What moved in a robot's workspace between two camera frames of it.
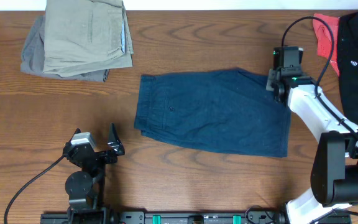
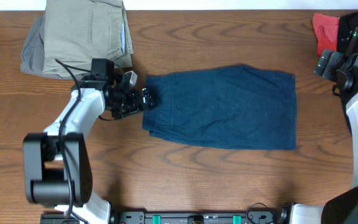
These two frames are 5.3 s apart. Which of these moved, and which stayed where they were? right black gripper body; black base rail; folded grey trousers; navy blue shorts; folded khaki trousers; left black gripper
Moved: left black gripper; right black gripper body
Stayed: navy blue shorts; folded grey trousers; black base rail; folded khaki trousers
